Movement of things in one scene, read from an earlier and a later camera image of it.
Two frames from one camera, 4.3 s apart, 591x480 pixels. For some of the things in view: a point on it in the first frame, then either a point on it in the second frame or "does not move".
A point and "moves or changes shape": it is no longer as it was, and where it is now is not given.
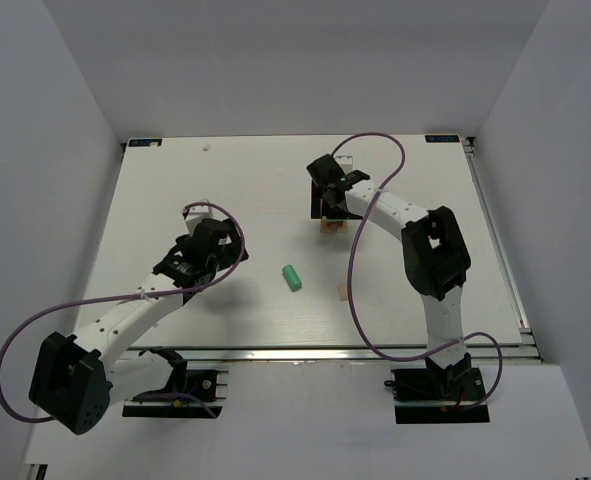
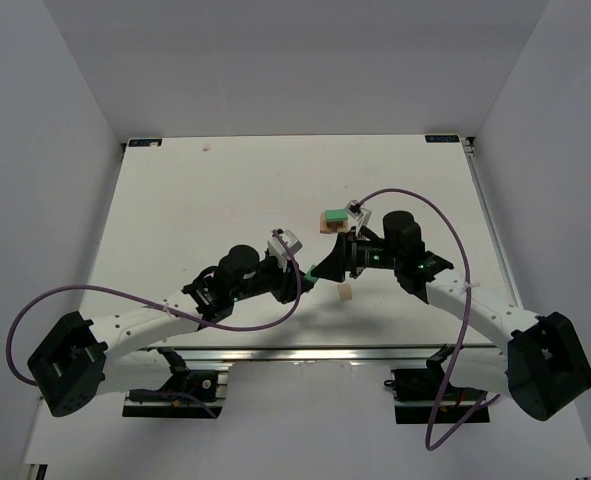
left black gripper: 230,248 to 286,285
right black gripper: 328,197 to 351,253
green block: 291,277 moves or changes shape
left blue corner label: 145,142 does not move
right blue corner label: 441,138 does not move
